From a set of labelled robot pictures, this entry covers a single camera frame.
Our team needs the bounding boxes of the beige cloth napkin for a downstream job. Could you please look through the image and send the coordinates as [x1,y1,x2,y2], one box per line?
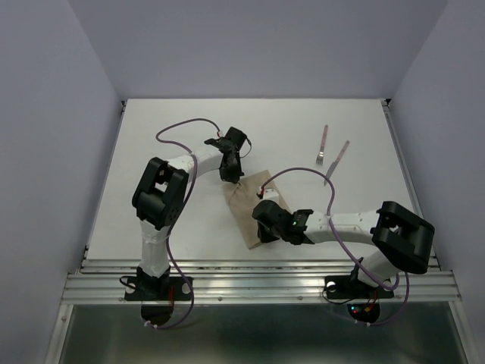
[222,170,271,249]

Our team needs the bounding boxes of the pink handled fork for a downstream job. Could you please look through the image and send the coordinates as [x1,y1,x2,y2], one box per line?
[315,124,328,166]

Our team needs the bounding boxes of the pink handled knife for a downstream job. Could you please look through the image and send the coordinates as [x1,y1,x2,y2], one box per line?
[326,140,350,179]

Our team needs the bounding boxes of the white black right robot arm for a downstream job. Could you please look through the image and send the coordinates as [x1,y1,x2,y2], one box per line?
[252,200,435,296]

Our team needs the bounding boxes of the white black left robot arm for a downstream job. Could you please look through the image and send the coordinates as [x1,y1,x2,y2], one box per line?
[124,134,247,299]

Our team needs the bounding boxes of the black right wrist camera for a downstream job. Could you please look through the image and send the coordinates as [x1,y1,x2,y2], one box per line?
[252,199,291,225]

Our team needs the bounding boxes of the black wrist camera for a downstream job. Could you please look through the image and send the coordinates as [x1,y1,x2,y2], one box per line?
[224,127,248,150]
[252,199,291,225]

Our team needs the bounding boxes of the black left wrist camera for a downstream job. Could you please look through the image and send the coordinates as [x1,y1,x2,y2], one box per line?
[224,127,248,150]

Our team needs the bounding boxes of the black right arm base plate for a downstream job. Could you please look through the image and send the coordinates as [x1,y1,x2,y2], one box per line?
[324,275,394,300]

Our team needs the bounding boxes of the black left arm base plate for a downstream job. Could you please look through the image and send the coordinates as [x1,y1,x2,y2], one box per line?
[120,276,192,302]

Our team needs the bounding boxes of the aluminium front mounting rail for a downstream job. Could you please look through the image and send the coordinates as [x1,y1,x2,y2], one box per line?
[61,259,462,305]

